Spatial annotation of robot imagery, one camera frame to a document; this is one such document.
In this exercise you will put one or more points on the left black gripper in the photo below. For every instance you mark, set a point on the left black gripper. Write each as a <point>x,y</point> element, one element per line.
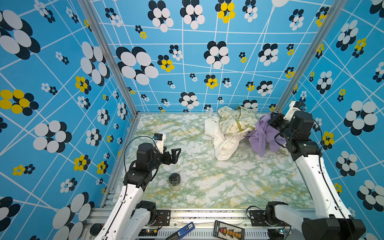
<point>173,159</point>

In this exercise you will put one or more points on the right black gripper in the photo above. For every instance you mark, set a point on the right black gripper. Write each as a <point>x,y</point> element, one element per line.
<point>275,120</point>

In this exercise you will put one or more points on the purple cloth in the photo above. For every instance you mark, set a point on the purple cloth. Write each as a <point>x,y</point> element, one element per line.
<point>263,134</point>

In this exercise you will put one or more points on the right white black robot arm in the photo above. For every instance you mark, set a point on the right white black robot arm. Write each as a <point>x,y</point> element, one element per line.
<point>308,157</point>

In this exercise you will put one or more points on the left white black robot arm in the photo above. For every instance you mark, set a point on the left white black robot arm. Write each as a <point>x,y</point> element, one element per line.
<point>131,214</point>

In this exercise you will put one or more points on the green patterned cream cloth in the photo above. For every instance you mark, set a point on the green patterned cream cloth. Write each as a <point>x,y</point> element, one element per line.
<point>237,122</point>

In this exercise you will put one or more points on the plain white cloth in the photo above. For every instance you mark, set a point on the plain white cloth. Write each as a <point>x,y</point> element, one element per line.
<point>224,145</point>

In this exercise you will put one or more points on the glass jar black lid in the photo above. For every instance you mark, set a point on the glass jar black lid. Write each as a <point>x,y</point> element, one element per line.
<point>175,181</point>

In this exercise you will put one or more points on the black screwdriver bit case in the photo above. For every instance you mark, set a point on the black screwdriver bit case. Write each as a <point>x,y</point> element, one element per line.
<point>226,231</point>

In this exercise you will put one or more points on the brown jar black lid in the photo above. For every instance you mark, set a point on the brown jar black lid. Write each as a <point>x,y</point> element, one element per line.
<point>96,229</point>

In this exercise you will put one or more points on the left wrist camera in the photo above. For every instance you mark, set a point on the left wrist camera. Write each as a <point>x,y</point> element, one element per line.
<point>159,140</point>

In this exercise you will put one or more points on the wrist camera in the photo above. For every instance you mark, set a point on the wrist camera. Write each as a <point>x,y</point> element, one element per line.
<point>294,107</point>
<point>159,140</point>

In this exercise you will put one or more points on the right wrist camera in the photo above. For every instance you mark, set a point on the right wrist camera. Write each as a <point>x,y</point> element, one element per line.
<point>294,107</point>

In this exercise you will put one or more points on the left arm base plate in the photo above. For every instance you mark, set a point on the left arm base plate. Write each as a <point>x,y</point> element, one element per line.
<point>162,218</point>

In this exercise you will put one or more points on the aluminium front rail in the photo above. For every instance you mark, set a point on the aluminium front rail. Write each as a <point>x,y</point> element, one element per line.
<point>207,222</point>

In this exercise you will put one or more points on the blue handled tool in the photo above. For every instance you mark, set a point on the blue handled tool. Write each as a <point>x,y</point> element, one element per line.
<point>182,232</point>

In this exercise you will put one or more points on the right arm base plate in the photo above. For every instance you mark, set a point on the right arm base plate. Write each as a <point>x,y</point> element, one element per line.
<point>258,219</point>

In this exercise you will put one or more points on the right aluminium corner post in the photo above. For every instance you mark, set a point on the right aluminium corner post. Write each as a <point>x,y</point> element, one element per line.
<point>323,31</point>

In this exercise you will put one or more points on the aluminium corner post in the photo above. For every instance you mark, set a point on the aluminium corner post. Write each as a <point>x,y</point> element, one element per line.
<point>323,31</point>
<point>107,52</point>

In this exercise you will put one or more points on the left aluminium corner post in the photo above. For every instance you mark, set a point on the left aluminium corner post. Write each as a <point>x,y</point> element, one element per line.
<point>107,52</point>

